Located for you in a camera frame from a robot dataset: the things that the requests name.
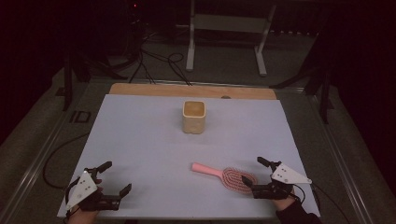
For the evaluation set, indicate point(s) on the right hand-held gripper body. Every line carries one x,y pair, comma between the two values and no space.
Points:
288,174

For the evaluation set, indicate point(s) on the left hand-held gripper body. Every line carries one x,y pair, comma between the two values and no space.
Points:
83,186

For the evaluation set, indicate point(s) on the pink hairbrush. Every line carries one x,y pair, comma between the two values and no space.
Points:
231,178

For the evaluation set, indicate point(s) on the person's right hand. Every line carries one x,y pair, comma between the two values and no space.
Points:
285,202

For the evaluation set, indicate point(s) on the person's left hand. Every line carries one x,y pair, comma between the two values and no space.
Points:
81,217

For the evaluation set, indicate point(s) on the white table cover sheet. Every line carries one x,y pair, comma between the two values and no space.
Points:
149,149

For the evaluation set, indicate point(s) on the beige square cup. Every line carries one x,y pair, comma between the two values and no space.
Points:
194,121

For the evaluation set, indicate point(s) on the black stand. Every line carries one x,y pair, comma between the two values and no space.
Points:
324,93
67,84

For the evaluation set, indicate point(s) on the wooden table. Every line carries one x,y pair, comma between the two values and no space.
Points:
174,90

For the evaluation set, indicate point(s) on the metal frame rail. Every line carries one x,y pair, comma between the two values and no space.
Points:
339,155
34,168

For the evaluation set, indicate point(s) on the black floor bracket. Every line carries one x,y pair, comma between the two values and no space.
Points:
80,116

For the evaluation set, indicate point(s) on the white metal stand frame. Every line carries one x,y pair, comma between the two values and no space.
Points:
229,23

